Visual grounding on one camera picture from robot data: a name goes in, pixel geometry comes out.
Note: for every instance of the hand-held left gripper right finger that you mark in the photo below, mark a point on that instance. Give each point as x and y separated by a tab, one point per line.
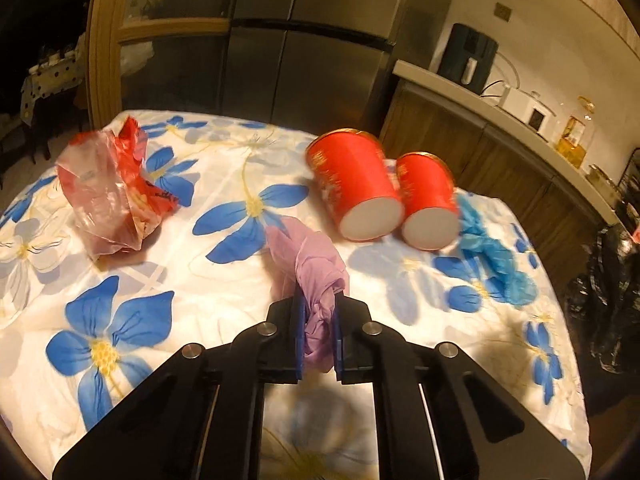
338	345

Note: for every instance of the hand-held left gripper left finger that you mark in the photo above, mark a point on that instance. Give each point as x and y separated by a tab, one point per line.
300	340

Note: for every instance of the purple disposable glove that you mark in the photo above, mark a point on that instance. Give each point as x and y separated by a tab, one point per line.
315	270

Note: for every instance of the blue floral tablecloth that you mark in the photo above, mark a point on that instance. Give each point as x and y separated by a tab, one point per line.
200	280

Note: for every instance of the large red paper cup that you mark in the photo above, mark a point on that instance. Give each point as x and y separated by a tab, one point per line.
350	175

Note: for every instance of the blue disposable glove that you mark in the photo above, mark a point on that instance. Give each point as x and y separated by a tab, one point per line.
495	260

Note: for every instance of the small red paper cup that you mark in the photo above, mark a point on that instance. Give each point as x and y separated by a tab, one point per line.
427	190

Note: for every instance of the red snack wrapper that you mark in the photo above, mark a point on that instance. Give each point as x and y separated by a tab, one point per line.
145	180

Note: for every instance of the wooden kitchen base cabinet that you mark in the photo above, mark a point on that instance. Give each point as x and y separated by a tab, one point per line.
450	135

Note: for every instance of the clear pink plastic bag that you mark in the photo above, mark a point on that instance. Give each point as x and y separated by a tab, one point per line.
95	200

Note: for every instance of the grey refrigerator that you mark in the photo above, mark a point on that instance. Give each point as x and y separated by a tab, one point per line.
325	75

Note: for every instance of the black garbage bag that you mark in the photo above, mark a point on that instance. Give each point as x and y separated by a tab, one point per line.
607	300

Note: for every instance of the white electric cooker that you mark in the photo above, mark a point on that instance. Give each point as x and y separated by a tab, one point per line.
525	107

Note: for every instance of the cooking oil bottle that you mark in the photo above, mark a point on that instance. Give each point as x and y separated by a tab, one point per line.
572	142

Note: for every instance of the steel bowl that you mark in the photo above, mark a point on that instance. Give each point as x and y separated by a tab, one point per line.
602	174

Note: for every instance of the black air fryer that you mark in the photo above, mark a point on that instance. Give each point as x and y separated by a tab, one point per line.
465	55

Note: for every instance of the black dish rack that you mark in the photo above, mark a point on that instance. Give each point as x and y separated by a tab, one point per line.
631	185

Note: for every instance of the table with dotted cloth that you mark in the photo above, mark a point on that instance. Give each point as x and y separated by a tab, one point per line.
50	80

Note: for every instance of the wooden door frame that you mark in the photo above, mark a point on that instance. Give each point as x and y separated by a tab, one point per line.
102	60

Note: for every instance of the dark wall socket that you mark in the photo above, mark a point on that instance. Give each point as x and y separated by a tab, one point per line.
502	11

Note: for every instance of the wooden wall cabinet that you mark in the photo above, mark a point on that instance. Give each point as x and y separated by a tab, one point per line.
600	5

